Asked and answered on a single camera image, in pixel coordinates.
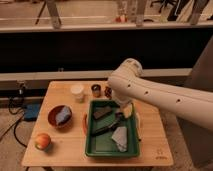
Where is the blue sponge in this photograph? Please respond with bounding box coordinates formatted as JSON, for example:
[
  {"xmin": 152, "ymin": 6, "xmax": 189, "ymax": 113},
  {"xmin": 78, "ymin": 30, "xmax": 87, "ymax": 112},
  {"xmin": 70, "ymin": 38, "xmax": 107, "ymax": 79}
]
[{"xmin": 56, "ymin": 107, "xmax": 71, "ymax": 125}]

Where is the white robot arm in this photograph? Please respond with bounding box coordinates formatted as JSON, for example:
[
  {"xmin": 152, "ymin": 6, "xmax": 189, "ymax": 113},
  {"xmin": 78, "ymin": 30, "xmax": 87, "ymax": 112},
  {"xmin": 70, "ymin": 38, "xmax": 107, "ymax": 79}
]
[{"xmin": 108, "ymin": 58, "xmax": 213, "ymax": 131}]

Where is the dark sponge block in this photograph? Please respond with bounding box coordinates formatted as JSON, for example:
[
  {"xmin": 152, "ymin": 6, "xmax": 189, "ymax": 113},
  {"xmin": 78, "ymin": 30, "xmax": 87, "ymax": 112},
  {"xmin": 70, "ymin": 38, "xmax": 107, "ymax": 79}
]
[{"xmin": 93, "ymin": 106, "xmax": 112, "ymax": 119}]

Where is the white marker pen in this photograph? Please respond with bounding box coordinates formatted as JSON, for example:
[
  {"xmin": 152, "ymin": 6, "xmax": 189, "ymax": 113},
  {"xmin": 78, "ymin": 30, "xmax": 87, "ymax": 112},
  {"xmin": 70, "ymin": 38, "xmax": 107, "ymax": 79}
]
[{"xmin": 135, "ymin": 112, "xmax": 141, "ymax": 141}]

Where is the small dark object in tray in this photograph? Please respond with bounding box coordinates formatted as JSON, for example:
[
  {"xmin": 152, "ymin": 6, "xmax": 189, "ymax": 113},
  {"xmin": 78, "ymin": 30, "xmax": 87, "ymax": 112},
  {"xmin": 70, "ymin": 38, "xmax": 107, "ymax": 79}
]
[{"xmin": 115, "ymin": 112, "xmax": 125, "ymax": 120}]

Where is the black knife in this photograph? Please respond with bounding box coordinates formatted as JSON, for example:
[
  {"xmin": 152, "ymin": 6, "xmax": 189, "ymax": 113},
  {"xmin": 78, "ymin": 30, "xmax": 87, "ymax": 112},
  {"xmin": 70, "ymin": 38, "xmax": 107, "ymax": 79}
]
[{"xmin": 91, "ymin": 120, "xmax": 120, "ymax": 136}]

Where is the bunch of dark grapes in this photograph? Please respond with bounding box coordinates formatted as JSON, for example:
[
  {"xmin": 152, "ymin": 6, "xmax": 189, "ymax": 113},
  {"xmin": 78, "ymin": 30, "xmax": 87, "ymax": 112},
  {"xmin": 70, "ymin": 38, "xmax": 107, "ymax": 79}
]
[{"xmin": 104, "ymin": 86, "xmax": 112, "ymax": 99}]

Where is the grey folded cloth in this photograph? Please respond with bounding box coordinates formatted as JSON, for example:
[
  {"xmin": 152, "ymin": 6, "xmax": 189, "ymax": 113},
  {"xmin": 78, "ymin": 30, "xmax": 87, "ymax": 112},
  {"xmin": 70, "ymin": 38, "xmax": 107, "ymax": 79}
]
[{"xmin": 111, "ymin": 126, "xmax": 127, "ymax": 152}]

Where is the green plastic tray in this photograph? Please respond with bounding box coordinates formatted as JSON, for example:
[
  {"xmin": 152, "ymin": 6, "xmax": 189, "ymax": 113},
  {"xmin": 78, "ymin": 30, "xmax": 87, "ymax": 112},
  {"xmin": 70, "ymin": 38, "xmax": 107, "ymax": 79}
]
[{"xmin": 85, "ymin": 100, "xmax": 140, "ymax": 157}]

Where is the small dark metal cup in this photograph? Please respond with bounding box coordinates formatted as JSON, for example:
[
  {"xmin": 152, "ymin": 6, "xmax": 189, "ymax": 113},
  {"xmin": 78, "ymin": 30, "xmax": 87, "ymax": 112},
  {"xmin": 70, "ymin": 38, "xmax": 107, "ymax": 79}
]
[{"xmin": 91, "ymin": 84, "xmax": 101, "ymax": 97}]

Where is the orange carrot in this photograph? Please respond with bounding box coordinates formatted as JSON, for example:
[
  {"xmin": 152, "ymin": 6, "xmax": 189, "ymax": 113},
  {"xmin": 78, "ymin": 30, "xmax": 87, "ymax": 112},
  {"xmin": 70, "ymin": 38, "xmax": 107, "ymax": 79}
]
[{"xmin": 82, "ymin": 114, "xmax": 87, "ymax": 135}]

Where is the white plastic cup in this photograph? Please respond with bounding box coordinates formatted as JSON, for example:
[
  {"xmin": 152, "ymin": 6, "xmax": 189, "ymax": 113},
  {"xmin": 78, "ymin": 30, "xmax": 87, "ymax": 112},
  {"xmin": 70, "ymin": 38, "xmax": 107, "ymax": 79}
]
[{"xmin": 70, "ymin": 84, "xmax": 84, "ymax": 102}]

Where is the dark red bowl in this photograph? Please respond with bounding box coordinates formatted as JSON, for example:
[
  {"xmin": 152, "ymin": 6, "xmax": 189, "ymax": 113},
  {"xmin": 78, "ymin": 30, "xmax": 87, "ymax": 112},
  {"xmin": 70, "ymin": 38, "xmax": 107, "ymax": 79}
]
[{"xmin": 48, "ymin": 105, "xmax": 72, "ymax": 129}]

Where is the red yellow apple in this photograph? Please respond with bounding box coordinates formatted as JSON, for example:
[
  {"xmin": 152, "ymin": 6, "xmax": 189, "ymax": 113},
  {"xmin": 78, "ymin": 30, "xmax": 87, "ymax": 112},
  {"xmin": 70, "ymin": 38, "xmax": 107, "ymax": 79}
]
[{"xmin": 35, "ymin": 133, "xmax": 51, "ymax": 150}]

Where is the orange object in background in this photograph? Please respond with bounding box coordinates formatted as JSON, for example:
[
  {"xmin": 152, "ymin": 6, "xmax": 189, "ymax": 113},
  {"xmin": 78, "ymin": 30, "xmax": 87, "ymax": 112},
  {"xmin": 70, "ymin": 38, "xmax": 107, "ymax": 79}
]
[{"xmin": 115, "ymin": 14, "xmax": 127, "ymax": 23}]

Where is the blue power box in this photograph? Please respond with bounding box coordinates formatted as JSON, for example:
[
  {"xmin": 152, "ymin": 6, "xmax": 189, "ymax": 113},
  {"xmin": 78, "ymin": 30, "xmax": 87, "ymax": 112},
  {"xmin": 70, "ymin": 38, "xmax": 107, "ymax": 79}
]
[{"xmin": 24, "ymin": 103, "xmax": 41, "ymax": 121}]

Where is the black cable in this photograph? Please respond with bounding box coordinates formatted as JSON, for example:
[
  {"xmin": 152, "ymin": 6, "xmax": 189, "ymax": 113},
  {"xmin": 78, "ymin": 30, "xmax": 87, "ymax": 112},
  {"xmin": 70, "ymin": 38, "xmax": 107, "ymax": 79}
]
[{"xmin": 0, "ymin": 96, "xmax": 28, "ymax": 148}]

